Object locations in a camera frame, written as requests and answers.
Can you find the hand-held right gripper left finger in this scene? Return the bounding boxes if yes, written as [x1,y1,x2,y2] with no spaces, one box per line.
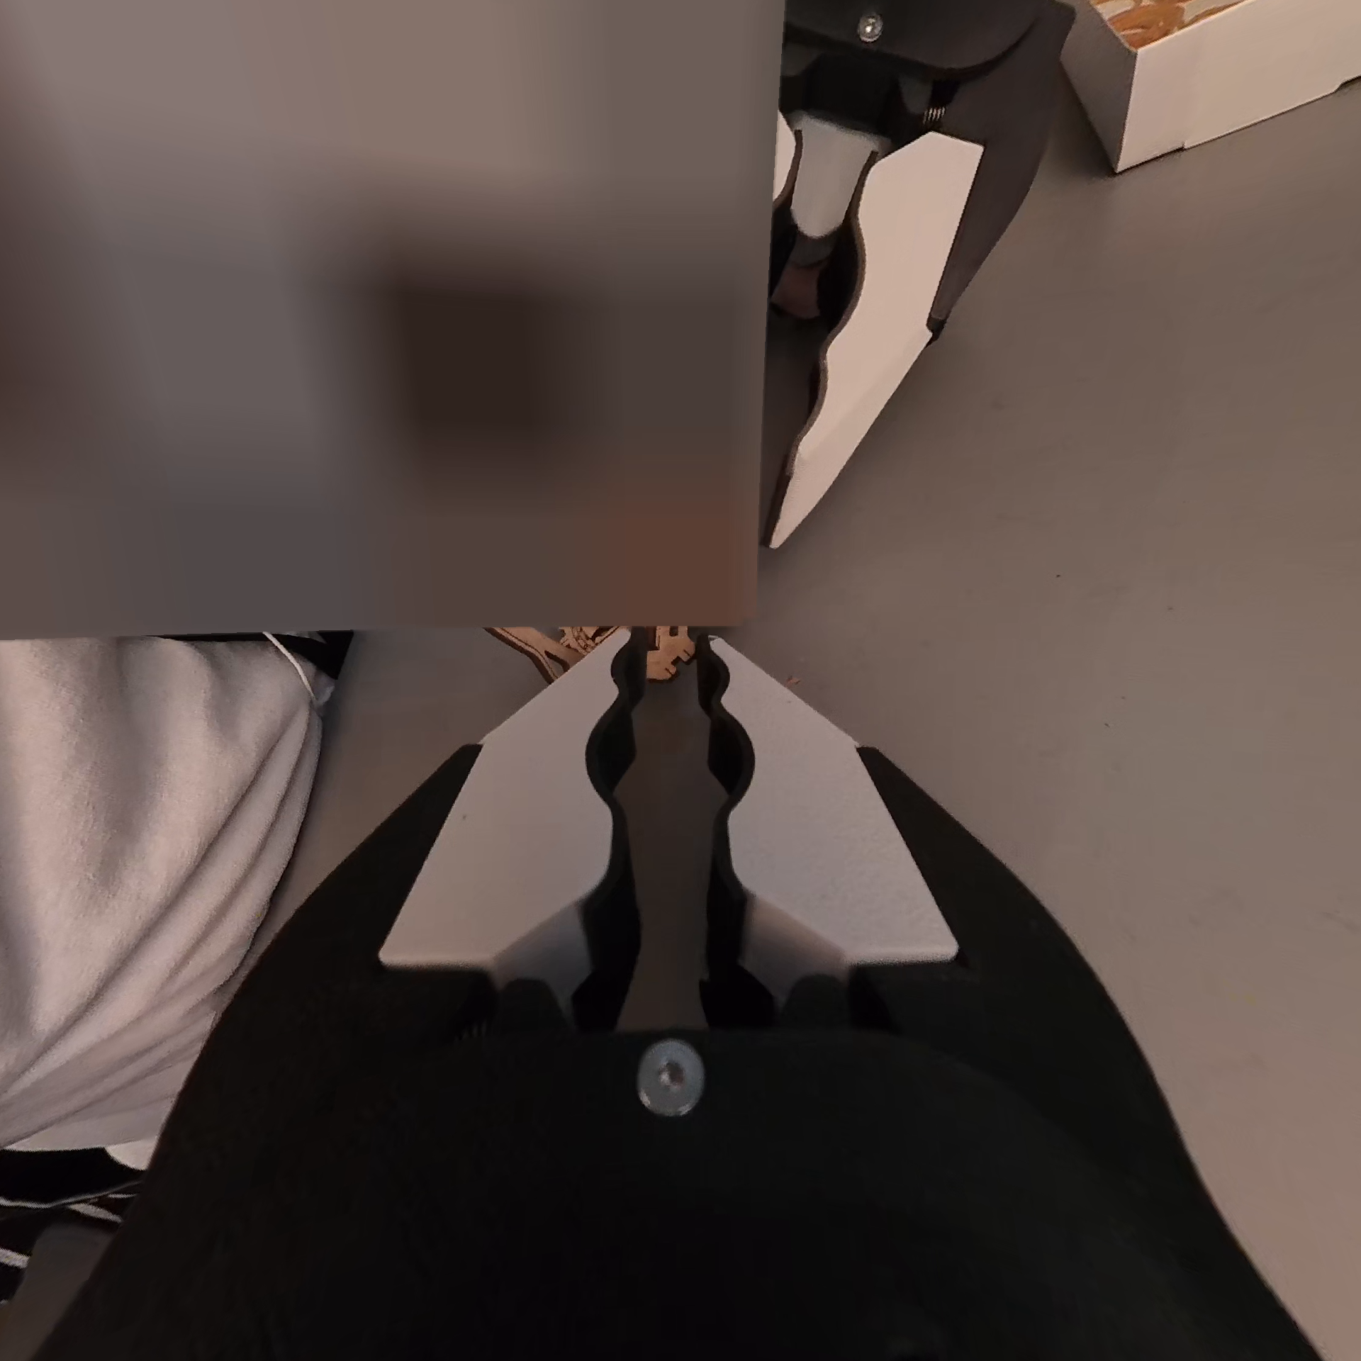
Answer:
[378,628,648,1032]

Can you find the white cardboard box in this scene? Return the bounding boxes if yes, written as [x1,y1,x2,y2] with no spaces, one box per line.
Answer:
[1057,0,1361,174]

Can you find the wooden gear model assembly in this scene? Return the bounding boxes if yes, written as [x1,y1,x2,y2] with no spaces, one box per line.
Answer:
[483,626,615,685]

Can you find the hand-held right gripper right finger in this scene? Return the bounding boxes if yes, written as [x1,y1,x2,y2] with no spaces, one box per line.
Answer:
[694,633,957,1032]

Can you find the wooden sheet with ring cutouts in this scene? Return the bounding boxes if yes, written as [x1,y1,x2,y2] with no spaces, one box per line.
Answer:
[1095,0,1209,50]

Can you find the black striped pants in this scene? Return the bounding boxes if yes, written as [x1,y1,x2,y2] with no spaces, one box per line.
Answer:
[0,1136,147,1307]

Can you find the white shirt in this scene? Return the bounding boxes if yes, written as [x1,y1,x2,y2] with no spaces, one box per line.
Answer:
[0,637,325,1153]

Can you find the thin white cord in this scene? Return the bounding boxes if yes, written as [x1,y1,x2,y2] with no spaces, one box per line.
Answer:
[263,633,322,697]

